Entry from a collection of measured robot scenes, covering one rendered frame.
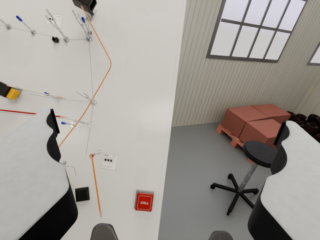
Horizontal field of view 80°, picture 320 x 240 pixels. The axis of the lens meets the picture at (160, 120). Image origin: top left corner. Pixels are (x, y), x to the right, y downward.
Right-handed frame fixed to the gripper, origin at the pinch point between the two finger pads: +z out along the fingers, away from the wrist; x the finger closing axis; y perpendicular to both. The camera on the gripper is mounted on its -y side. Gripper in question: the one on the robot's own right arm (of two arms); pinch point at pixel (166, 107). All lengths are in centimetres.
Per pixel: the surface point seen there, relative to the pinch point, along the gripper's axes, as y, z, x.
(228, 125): 150, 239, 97
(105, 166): 39, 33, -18
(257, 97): 136, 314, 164
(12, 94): 17, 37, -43
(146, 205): 47, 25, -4
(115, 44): 7, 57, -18
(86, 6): -4, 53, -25
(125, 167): 40, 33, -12
